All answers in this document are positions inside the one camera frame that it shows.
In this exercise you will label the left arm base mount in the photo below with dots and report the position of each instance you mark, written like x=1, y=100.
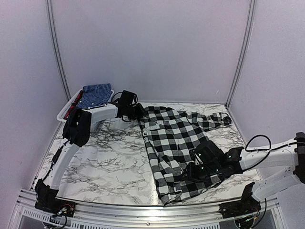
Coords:
x=58, y=205

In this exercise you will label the right aluminium corner post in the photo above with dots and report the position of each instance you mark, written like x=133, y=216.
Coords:
x=244, y=48

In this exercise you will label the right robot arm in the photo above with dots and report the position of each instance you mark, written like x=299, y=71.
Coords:
x=210, y=165

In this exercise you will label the left aluminium corner post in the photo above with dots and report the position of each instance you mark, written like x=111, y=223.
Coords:
x=56, y=49

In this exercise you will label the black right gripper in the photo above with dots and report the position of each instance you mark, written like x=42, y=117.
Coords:
x=191, y=176

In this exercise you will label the red black plaid shirt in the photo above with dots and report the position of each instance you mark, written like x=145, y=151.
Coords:
x=75, y=102

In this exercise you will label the aluminium front frame rail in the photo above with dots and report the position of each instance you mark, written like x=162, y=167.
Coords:
x=89, y=215

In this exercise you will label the aluminium corner post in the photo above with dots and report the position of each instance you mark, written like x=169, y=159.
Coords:
x=56, y=49
x=244, y=48

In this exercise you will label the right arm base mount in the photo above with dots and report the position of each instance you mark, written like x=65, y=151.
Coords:
x=238, y=208

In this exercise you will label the black white checked shirt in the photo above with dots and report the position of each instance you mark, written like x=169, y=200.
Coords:
x=169, y=136

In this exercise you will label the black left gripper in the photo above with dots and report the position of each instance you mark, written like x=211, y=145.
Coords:
x=139, y=111

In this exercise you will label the white plastic basket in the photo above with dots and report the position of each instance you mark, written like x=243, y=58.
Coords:
x=98, y=113

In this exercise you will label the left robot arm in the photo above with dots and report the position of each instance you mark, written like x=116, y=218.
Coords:
x=76, y=133

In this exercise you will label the blue gingham shirt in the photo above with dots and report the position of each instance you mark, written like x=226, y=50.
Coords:
x=95, y=95

